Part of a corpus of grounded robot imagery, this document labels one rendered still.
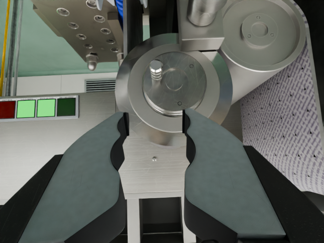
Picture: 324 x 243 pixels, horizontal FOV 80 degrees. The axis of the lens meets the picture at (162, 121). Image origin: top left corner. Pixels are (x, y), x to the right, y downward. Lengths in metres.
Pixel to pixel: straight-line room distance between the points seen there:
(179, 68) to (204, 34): 0.05
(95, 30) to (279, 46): 0.40
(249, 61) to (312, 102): 0.09
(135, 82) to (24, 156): 0.51
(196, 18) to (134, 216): 0.51
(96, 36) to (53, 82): 3.00
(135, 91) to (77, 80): 3.15
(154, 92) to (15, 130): 0.56
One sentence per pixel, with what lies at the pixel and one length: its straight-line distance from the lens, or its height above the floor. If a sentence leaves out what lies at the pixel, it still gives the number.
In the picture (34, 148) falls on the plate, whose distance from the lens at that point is 0.68.
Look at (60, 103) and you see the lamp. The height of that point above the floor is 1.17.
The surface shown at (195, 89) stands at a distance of 0.23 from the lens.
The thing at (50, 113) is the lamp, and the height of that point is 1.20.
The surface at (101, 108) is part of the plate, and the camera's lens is 0.61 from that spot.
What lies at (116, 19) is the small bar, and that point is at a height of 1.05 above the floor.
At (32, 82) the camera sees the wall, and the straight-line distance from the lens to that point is 3.72.
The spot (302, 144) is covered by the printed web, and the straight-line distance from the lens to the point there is 0.33.
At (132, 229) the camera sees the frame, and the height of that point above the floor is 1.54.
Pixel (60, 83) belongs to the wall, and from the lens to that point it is 3.48.
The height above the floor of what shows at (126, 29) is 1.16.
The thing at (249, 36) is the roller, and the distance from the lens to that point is 0.30.
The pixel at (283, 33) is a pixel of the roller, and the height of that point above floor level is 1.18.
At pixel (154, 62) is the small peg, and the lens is 0.21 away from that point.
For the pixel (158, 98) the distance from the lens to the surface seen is 0.22.
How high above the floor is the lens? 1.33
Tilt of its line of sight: 9 degrees down
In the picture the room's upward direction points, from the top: 177 degrees clockwise
